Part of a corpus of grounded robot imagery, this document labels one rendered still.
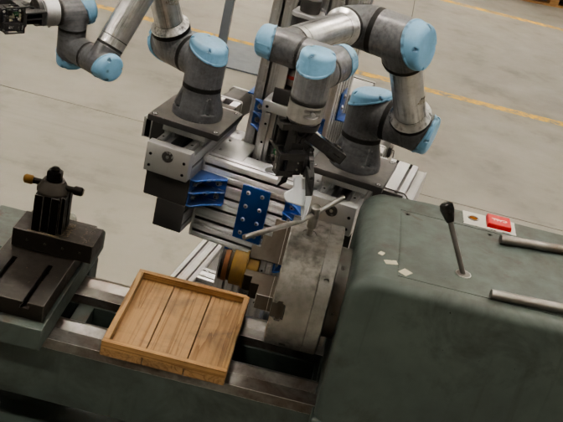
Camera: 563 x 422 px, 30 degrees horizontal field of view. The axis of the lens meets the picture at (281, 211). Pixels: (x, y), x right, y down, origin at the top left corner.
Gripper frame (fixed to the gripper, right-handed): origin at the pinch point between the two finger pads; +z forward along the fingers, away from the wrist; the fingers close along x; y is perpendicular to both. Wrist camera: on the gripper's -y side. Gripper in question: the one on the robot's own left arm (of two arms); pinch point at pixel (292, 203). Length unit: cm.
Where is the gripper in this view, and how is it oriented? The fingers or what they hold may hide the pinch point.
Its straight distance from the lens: 225.0
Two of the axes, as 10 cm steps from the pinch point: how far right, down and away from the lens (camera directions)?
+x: 3.4, 5.1, -7.9
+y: -9.2, 0.1, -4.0
